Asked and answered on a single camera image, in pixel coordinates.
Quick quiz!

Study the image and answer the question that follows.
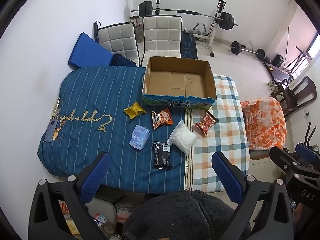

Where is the barbell with black plates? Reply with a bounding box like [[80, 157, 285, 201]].
[[131, 1, 238, 32]]

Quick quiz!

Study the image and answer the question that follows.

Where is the dark fluffy garment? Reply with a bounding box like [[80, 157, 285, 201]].
[[122, 189, 250, 240]]

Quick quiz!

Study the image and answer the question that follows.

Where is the white padded chair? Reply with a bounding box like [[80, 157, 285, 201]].
[[97, 22, 140, 67], [140, 15, 183, 67]]

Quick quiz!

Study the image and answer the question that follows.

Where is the white powder bag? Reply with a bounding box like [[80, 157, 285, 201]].
[[166, 119, 198, 155]]

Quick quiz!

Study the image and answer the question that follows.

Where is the black weight bench pad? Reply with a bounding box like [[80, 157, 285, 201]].
[[180, 30, 198, 60]]

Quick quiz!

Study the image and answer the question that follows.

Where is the orange snack packet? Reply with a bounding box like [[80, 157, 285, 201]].
[[151, 108, 174, 130]]

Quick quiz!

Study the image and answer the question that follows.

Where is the dark blue knitted cloth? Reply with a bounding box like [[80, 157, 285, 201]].
[[111, 53, 137, 67]]

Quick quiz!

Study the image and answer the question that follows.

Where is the orange floral blanket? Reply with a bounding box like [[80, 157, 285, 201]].
[[240, 97, 287, 151]]

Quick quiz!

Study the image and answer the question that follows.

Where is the black packet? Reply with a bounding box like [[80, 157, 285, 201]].
[[153, 141, 173, 170]]

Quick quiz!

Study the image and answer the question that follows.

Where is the cardboard box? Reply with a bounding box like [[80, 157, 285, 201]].
[[142, 56, 217, 109]]

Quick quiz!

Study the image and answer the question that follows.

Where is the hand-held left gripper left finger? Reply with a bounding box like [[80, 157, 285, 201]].
[[28, 151, 112, 240]]

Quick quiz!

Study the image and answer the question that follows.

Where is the checked bed sheet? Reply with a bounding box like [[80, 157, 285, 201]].
[[185, 74, 250, 193]]

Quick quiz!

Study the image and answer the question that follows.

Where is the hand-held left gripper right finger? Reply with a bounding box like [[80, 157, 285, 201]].
[[211, 151, 294, 240]]

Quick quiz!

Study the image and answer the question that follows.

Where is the blue foam cushion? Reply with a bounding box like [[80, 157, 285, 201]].
[[68, 32, 114, 68]]

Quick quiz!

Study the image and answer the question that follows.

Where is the dark wooden chair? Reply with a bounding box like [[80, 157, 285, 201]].
[[271, 76, 318, 118]]

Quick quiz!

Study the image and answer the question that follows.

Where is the white barbell rack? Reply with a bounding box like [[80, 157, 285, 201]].
[[154, 0, 227, 57]]

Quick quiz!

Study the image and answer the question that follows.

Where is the light blue packet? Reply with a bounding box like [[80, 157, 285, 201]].
[[129, 124, 150, 151]]

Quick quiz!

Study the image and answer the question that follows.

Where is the small floor barbell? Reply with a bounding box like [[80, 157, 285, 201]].
[[229, 41, 265, 62]]

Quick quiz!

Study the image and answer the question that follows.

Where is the small blue white carton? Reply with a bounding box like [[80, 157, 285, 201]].
[[94, 213, 108, 228]]

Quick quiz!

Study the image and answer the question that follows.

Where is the blue striped blanket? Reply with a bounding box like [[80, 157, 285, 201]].
[[37, 66, 194, 196]]

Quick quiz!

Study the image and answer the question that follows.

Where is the black treadmill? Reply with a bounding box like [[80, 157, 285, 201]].
[[262, 61, 295, 80]]

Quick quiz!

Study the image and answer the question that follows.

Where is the red snack packet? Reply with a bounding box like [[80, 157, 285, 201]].
[[195, 111, 217, 136]]

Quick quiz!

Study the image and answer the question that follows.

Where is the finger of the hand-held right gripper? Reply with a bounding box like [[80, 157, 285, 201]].
[[269, 146, 303, 175], [295, 142, 320, 161]]

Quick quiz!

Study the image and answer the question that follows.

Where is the yellow snack packet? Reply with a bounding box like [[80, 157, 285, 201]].
[[124, 101, 147, 119]]

